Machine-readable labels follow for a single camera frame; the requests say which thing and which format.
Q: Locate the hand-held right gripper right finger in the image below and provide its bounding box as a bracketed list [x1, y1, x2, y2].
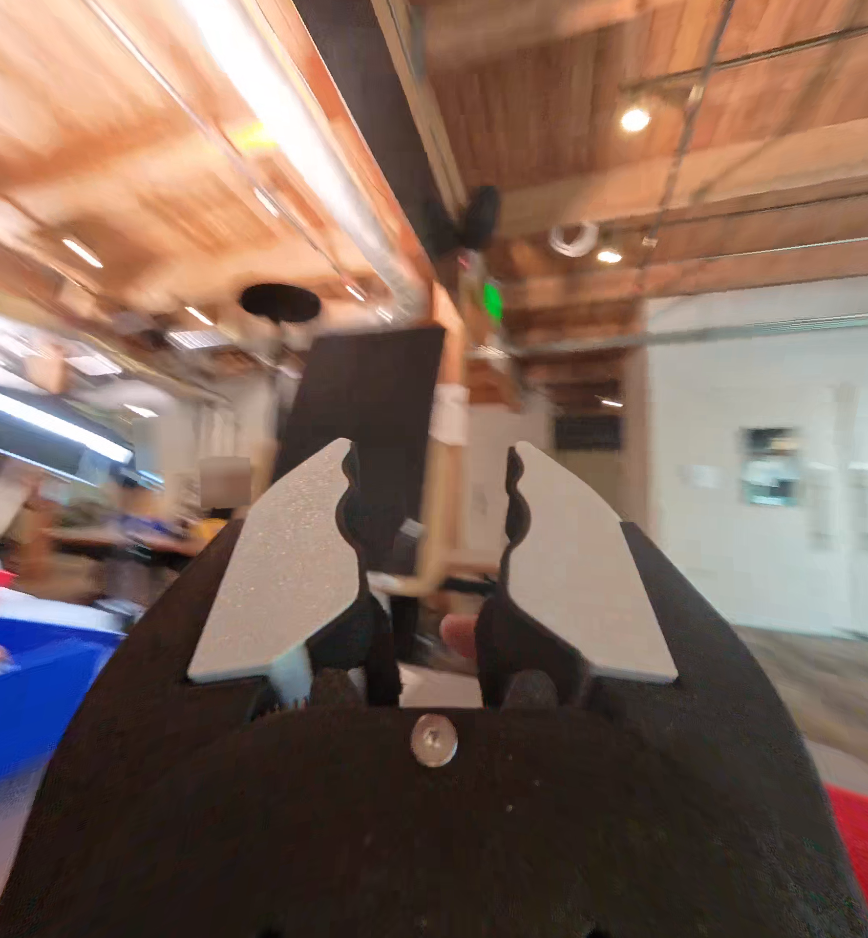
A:
[502, 440, 680, 686]

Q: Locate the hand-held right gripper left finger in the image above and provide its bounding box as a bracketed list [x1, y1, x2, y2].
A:
[187, 438, 372, 686]

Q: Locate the blue plastic bin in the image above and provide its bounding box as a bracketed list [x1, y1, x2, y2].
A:
[0, 614, 126, 803]

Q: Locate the person's right hand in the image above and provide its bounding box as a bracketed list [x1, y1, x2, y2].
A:
[440, 613, 480, 659]

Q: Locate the white paper notice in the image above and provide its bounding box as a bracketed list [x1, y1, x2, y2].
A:
[434, 384, 471, 446]

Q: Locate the window with wave logo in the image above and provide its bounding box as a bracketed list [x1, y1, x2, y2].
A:
[740, 426, 803, 508]

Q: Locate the wooden pillar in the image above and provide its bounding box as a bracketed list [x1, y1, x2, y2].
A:
[428, 282, 473, 448]

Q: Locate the black round disc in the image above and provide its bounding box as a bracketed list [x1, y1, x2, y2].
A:
[239, 283, 323, 324]

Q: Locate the light panel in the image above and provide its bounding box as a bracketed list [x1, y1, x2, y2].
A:
[0, 375, 136, 486]

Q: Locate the black overhead pole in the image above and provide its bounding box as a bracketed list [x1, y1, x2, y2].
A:
[295, 0, 449, 281]

